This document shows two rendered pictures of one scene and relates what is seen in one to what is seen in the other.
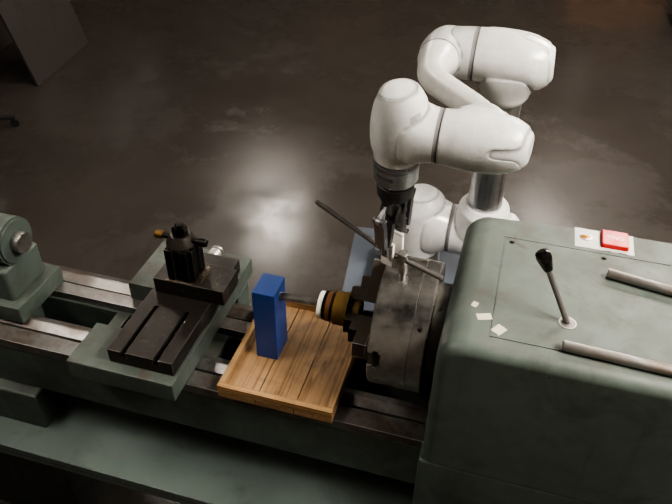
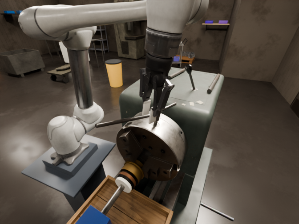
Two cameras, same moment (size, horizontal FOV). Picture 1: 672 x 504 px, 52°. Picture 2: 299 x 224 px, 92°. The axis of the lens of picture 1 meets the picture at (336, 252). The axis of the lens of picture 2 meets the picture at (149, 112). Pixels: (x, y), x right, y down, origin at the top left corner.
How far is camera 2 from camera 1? 1.29 m
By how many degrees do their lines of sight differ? 61
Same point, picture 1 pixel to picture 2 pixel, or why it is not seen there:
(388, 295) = (163, 134)
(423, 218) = (71, 128)
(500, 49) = not seen: hidden behind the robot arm
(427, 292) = (166, 118)
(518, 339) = (205, 99)
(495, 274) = not seen: hidden behind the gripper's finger
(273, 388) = not seen: outside the picture
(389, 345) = (181, 150)
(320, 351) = (121, 209)
